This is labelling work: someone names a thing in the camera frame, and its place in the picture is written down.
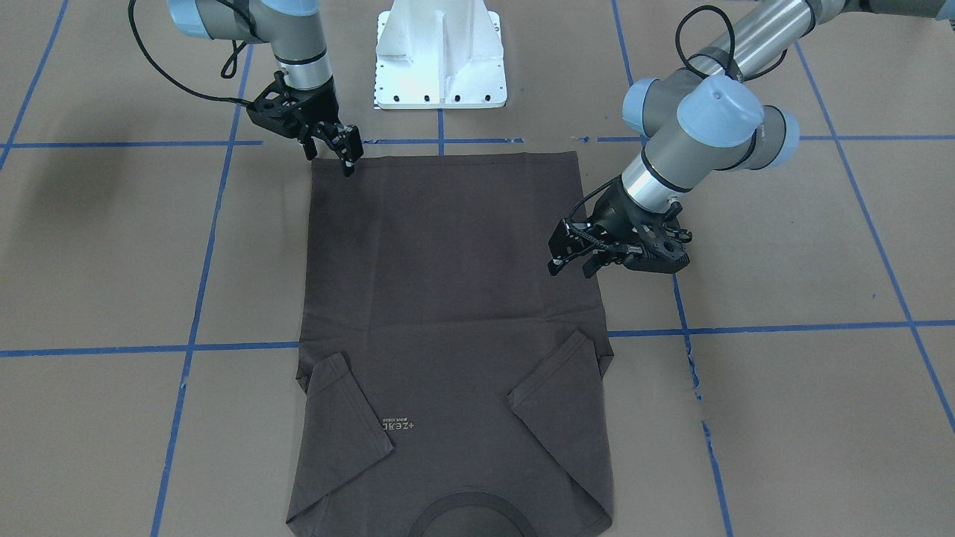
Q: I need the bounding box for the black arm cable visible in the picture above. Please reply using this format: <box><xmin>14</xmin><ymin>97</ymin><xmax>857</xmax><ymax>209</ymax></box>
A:
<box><xmin>128</xmin><ymin>0</ymin><xmax>262</xmax><ymax>107</ymax></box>
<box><xmin>675</xmin><ymin>4</ymin><xmax>788</xmax><ymax>83</ymax></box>

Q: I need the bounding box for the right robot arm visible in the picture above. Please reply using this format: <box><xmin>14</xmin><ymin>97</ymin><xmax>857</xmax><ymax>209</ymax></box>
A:
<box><xmin>167</xmin><ymin>1</ymin><xmax>363</xmax><ymax>177</ymax></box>

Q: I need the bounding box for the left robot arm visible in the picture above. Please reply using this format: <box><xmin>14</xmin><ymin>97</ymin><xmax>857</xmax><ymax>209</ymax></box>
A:
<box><xmin>547</xmin><ymin>1</ymin><xmax>953</xmax><ymax>277</ymax></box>

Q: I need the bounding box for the dark brown t-shirt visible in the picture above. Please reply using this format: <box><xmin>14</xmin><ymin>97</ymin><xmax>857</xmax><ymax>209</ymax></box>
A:
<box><xmin>286</xmin><ymin>152</ymin><xmax>614</xmax><ymax>536</ymax></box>

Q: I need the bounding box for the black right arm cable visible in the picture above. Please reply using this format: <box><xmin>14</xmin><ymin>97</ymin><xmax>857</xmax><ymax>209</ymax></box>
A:
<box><xmin>128</xmin><ymin>0</ymin><xmax>262</xmax><ymax>107</ymax></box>

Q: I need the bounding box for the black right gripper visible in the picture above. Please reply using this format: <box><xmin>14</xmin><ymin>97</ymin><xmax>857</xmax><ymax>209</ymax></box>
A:
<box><xmin>246</xmin><ymin>71</ymin><xmax>364</xmax><ymax>178</ymax></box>

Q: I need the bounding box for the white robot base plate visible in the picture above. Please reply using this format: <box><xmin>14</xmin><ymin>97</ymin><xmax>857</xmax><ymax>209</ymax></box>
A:
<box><xmin>373</xmin><ymin>1</ymin><xmax>508</xmax><ymax>110</ymax></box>

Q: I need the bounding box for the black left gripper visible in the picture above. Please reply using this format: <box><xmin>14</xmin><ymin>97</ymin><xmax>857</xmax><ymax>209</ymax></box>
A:
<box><xmin>547</xmin><ymin>178</ymin><xmax>692</xmax><ymax>279</ymax></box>

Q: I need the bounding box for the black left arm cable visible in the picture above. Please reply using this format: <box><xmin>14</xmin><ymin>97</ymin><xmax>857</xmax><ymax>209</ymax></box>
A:
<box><xmin>675</xmin><ymin>4</ymin><xmax>788</xmax><ymax>83</ymax></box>

